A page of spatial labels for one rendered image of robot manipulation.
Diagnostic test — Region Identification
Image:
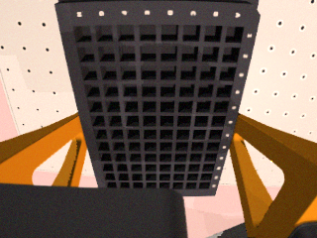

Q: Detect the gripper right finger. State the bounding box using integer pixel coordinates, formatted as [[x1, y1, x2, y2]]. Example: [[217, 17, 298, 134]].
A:
[[229, 113, 317, 238]]

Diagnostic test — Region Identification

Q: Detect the white perforated plate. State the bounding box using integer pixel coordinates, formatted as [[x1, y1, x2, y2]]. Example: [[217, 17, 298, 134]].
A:
[[0, 0, 317, 187]]

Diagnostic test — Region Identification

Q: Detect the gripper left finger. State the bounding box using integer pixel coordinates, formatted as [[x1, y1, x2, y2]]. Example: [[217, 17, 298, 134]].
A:
[[0, 112, 87, 186]]

